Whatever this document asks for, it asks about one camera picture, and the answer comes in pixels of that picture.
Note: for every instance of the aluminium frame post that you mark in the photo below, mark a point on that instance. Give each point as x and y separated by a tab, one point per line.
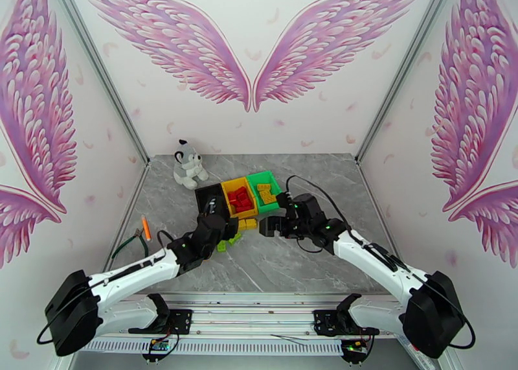
406	67
100	67

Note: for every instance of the small circuit board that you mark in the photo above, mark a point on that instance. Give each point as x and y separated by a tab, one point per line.
355	346
158	346

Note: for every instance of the yellow lego brick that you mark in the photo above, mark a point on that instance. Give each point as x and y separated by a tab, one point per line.
266	198
252	223
274	198
264	187
243	224

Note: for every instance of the orange marker pen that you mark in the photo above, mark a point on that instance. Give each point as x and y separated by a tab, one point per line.
146	228

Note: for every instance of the green lego brick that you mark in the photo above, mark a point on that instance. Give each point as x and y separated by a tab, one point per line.
234	240
222	247

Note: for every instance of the aluminium table side rail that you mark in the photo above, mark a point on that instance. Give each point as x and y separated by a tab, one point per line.
376	203

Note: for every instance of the black plastic bin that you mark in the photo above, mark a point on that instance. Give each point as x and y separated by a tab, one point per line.
204	198

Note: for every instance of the red lego brick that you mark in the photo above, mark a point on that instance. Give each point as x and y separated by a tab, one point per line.
247	203
232	196
242	192
240	208

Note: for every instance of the yellow plastic bin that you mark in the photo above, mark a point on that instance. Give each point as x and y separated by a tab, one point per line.
230	184

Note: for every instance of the green plastic bin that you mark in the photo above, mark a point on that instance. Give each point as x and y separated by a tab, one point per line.
255	180

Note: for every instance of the grey white plush dog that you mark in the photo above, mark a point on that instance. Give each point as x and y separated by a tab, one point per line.
189	166

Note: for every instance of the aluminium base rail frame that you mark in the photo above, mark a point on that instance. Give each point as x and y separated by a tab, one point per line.
251	312

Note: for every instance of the thin metal tweezers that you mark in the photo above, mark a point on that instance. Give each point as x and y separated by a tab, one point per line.
289	339

